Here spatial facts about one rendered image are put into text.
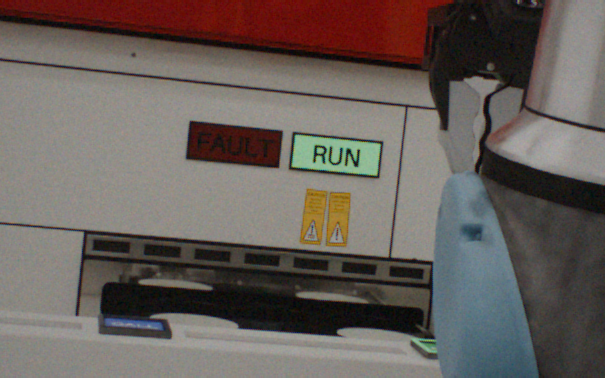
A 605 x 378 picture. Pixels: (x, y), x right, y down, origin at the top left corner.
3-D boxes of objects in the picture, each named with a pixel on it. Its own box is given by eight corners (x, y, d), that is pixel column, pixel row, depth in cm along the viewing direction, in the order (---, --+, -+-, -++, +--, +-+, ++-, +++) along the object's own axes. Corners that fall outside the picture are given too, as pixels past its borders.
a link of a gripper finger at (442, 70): (476, 134, 104) (488, 28, 103) (483, 134, 102) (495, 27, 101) (421, 128, 103) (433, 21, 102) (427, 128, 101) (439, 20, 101)
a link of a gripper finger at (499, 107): (487, 192, 108) (500, 85, 108) (510, 198, 103) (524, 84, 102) (452, 189, 108) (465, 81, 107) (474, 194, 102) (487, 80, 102)
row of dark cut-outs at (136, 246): (85, 253, 156) (87, 233, 156) (427, 283, 164) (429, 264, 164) (85, 254, 155) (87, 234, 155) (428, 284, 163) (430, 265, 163)
